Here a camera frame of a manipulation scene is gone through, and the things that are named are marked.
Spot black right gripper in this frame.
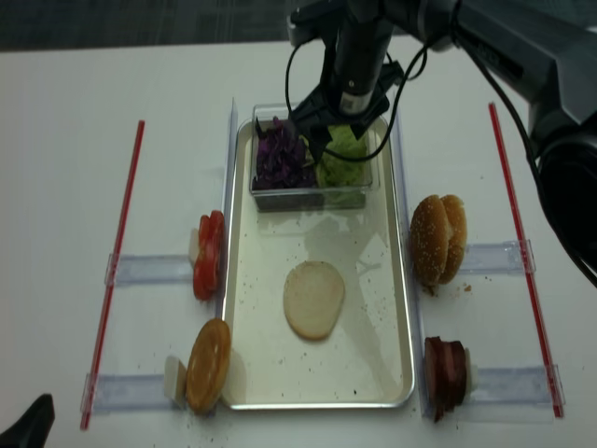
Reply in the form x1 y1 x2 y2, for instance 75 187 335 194
288 62 404 162

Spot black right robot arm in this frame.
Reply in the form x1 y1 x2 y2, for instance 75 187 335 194
287 1 596 280

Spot green lettuce in container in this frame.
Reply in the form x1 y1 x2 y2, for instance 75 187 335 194
299 123 369 189

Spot rear tomato slice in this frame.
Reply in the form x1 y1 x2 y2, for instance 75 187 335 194
198 210 225 252

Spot tomato slice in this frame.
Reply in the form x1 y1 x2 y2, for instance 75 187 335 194
193 234 222 301
198 210 225 252

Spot white holder behind tomato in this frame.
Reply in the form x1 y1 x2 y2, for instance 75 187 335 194
187 228 201 267

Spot front tomato slice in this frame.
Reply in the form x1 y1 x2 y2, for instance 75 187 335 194
193 234 222 301

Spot brown meat patty slices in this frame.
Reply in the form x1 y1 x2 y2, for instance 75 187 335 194
424 337 470 423

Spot white holder by meat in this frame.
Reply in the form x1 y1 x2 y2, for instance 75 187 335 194
465 348 479 399

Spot right long acrylic divider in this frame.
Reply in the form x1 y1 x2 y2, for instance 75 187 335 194
391 110 431 418

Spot long acrylic divider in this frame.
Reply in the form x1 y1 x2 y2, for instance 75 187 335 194
215 99 238 319
391 110 431 418

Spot shredded purple cabbage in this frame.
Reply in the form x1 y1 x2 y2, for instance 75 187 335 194
252 117 317 190

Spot clear plastic salad container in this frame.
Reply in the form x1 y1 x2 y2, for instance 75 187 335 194
249 105 380 212

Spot left long acrylic divider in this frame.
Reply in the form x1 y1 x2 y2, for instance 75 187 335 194
215 99 238 319

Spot front sesame bun top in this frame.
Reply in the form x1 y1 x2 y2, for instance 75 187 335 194
410 195 451 287

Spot sesame bun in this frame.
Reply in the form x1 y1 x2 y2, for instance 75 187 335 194
439 194 467 285
410 195 451 287

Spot rear sesame bun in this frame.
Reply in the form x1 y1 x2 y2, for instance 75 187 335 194
439 194 467 285

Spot bottom bun half on tray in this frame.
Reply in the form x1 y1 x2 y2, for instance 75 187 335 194
283 261 345 341

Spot metal baking tray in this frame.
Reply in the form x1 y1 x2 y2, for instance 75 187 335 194
222 122 414 411

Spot white holder by patty disc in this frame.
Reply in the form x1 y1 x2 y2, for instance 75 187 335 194
163 356 187 409

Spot left red tape strip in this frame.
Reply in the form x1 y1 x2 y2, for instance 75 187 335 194
79 119 146 432

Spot red tape strip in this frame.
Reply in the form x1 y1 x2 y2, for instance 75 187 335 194
79 119 146 432
488 102 564 419

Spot right red tape strip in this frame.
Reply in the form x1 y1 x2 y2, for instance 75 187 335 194
488 102 564 419

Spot black left gripper tip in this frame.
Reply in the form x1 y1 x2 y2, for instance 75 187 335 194
0 394 55 448

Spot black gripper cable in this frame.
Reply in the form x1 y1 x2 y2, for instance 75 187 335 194
283 38 430 162

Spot gripper mounted camera box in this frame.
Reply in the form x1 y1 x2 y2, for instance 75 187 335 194
286 2 326 47

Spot right upper acrylic rail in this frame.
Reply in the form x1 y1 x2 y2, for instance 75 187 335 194
459 240 535 274

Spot acrylic rail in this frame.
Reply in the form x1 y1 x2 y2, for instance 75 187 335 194
104 254 193 287
459 240 535 274
465 365 566 406
80 373 184 414

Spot left upper acrylic rail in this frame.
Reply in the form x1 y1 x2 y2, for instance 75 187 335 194
104 254 193 287

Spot right lower acrylic rail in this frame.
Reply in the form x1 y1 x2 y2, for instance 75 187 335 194
465 365 566 406

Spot left lower acrylic rail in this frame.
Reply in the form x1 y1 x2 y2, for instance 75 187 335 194
80 373 184 414

